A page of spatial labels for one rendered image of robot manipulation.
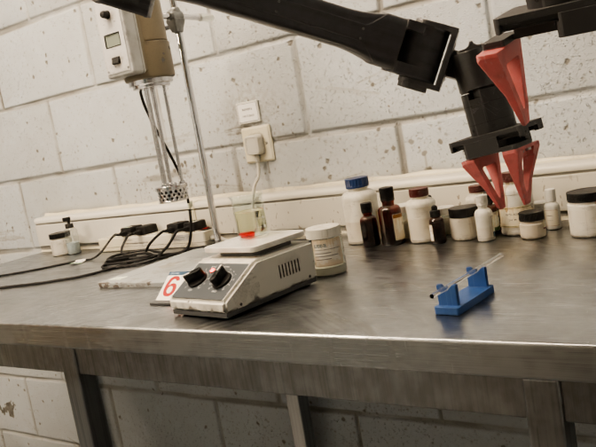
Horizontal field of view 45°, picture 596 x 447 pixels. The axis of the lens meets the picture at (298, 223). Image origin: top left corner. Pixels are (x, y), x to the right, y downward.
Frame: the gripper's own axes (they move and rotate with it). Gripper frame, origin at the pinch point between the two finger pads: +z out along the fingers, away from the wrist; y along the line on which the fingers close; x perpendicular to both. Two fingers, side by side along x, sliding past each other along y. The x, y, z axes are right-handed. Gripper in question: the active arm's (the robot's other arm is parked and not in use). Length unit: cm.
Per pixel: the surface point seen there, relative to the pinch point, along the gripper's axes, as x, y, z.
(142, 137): -33, 116, -30
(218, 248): 14.0, 41.9, -3.1
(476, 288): 6.0, 4.9, 9.4
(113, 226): -26, 131, -10
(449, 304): 13.3, 4.6, 9.0
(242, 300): 18.6, 34.5, 4.1
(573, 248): -19.1, 2.5, 11.9
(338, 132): -41, 57, -16
